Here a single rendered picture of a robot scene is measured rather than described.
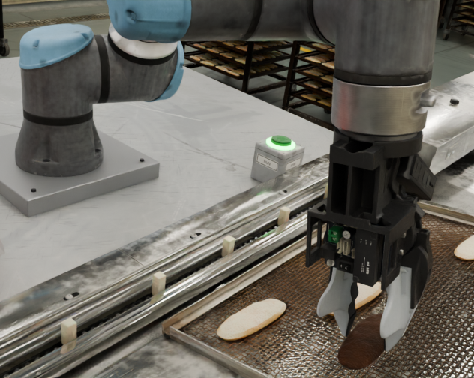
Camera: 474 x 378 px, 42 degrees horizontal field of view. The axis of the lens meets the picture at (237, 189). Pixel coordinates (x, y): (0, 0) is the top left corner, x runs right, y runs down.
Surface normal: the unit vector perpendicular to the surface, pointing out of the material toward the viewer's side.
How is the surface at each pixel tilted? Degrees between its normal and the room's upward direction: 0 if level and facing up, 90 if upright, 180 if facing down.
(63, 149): 70
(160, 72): 113
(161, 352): 10
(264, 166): 90
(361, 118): 90
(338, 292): 86
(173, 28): 124
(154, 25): 119
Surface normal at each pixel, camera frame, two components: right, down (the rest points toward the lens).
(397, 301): 0.82, 0.10
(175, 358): 0.00, -0.93
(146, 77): 0.26, 0.80
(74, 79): 0.42, 0.42
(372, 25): -0.52, 0.31
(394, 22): -0.03, 0.37
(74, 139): 0.62, 0.11
